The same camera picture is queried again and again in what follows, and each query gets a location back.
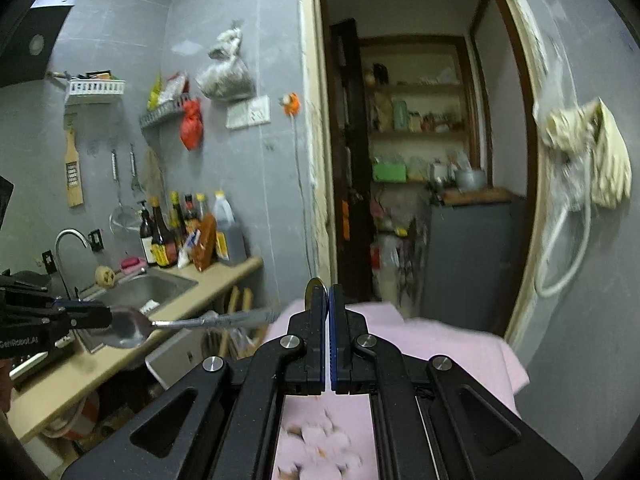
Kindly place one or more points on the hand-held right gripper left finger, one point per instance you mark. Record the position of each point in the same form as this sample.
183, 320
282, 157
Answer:
315, 360

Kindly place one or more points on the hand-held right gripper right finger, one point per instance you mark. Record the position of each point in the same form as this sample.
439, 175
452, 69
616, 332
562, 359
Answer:
339, 355

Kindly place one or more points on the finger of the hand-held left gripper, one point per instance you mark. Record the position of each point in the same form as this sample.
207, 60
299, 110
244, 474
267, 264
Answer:
85, 316

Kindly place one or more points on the silver metal spoon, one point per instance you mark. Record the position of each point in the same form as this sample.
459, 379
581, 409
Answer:
315, 295
127, 330

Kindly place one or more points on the round loofah scrubber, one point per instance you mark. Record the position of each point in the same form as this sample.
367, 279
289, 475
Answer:
105, 277

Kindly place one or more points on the stainless steel sink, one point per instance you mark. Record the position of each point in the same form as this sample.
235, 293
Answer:
145, 285

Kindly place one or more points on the pink soap dish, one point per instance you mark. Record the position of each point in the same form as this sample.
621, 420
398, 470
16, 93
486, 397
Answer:
132, 264

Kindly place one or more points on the metal faucet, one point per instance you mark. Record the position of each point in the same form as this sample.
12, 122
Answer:
72, 231

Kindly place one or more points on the wooden cutting boards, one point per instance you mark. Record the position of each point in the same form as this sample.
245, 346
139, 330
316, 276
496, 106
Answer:
245, 300

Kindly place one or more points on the red bucket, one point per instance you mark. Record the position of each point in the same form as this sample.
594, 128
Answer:
87, 410

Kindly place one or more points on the small dark sauce bottle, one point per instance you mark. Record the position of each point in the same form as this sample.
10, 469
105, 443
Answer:
146, 240

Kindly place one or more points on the white appliance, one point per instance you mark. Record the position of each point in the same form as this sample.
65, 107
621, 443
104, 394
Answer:
180, 355

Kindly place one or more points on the large dark sauce bottle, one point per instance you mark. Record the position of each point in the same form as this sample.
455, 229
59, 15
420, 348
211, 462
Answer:
162, 245

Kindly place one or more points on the metal skimmer ladle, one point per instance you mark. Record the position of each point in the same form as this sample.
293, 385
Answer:
124, 217

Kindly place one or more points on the pink tablecloth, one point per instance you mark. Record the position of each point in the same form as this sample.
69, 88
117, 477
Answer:
450, 355

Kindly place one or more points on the wooden grater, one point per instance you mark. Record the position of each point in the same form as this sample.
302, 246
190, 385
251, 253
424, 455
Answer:
74, 195

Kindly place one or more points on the beige kitchen countertop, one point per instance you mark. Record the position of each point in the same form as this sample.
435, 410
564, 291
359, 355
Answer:
220, 272

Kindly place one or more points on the yellow cap sauce bottle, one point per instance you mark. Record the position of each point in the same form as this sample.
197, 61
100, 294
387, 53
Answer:
176, 215

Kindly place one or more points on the orange snack bag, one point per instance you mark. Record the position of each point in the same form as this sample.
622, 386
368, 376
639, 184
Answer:
204, 250

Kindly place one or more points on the hanging metal utensil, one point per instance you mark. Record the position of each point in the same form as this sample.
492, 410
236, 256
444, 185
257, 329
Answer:
134, 170

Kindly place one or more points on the hanging beige cloth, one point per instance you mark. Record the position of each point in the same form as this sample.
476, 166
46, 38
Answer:
150, 175

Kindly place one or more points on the grey cabinet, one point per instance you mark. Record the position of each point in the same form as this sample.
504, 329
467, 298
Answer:
470, 260

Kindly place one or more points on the clear oil jug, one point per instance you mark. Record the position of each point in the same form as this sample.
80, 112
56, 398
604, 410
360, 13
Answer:
225, 220

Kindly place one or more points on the green box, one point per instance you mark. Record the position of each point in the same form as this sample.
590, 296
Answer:
390, 172

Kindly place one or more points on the dark wooden door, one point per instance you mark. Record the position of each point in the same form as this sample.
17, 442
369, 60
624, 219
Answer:
352, 160

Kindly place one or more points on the red plastic bag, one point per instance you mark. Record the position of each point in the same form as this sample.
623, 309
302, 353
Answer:
191, 127

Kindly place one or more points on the metal pot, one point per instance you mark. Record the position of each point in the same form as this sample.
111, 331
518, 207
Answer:
470, 180

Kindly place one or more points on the wooden shelf unit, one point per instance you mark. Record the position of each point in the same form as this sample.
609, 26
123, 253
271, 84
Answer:
415, 135

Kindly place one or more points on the teal thermos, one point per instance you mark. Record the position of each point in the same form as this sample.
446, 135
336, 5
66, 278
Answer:
400, 115

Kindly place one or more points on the black range hood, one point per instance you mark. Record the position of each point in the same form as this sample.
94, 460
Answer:
30, 50

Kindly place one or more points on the hanging clear plastic bag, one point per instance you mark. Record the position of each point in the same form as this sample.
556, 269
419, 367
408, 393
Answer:
225, 77

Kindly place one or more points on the cream gloves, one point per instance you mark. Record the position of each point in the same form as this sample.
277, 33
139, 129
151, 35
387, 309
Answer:
612, 160

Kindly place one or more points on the grey wall rack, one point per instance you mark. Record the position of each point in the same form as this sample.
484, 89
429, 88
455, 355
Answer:
160, 115

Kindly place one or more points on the white wall basket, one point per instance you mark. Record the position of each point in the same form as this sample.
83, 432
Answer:
95, 89

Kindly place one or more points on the wooden door frame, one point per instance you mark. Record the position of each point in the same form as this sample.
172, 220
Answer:
310, 110

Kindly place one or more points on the orange wall hook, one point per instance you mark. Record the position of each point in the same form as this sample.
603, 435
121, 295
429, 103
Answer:
291, 104

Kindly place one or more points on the white wall socket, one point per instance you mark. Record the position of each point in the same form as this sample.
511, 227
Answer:
248, 112

